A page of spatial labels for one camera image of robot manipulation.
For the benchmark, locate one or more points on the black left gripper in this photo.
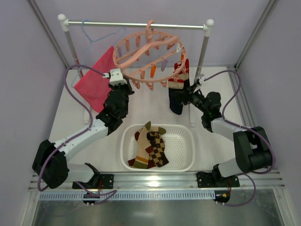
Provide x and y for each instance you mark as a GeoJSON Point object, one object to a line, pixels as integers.
{"type": "Point", "coordinates": [124, 87]}

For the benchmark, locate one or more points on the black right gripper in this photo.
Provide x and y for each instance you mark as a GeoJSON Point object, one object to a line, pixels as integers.
{"type": "Point", "coordinates": [186, 94]}

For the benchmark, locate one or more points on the navy blue sock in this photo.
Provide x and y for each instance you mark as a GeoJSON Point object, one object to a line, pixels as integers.
{"type": "Point", "coordinates": [175, 87]}

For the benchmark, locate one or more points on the red sock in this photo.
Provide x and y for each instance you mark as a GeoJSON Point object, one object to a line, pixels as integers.
{"type": "Point", "coordinates": [184, 72]}

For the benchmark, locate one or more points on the pink round clip hanger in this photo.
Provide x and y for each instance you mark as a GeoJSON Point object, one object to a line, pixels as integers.
{"type": "Point", "coordinates": [163, 69]}

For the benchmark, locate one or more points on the beige striped sock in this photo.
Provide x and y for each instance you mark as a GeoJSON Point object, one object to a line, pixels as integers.
{"type": "Point", "coordinates": [142, 159]}

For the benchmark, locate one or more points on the brown argyle sock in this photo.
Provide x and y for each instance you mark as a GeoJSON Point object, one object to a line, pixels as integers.
{"type": "Point", "coordinates": [157, 157]}

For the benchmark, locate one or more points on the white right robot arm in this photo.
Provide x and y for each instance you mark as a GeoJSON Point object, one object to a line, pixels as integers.
{"type": "Point", "coordinates": [252, 148]}

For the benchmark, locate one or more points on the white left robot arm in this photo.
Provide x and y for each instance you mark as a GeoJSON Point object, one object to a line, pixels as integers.
{"type": "Point", "coordinates": [52, 159]}

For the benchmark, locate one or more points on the pink towel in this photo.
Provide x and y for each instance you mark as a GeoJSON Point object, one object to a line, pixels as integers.
{"type": "Point", "coordinates": [93, 87]}

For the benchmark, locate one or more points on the white perforated plastic basket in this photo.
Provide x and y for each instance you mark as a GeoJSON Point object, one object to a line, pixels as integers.
{"type": "Point", "coordinates": [180, 148]}

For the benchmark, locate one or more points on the white metal clothes rack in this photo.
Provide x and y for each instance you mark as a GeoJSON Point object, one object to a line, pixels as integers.
{"type": "Point", "coordinates": [146, 40]}

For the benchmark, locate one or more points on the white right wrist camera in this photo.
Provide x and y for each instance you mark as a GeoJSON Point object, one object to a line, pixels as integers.
{"type": "Point", "coordinates": [198, 82]}

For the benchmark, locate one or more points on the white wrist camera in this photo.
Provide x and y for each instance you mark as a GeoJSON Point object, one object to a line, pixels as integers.
{"type": "Point", "coordinates": [198, 82]}
{"type": "Point", "coordinates": [115, 77]}

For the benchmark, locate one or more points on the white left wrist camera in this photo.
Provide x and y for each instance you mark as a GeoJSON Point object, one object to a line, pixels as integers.
{"type": "Point", "coordinates": [115, 77]}

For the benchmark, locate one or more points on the blue wire hanger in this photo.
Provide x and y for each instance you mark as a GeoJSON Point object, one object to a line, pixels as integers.
{"type": "Point", "coordinates": [98, 43]}

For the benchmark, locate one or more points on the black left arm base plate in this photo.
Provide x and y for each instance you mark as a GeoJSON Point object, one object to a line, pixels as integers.
{"type": "Point", "coordinates": [104, 180]}

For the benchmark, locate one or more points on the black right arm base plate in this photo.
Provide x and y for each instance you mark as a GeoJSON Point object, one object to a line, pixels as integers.
{"type": "Point", "coordinates": [207, 180]}

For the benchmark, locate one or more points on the aluminium front rail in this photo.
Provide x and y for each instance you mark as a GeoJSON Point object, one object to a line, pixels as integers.
{"type": "Point", "coordinates": [146, 186]}

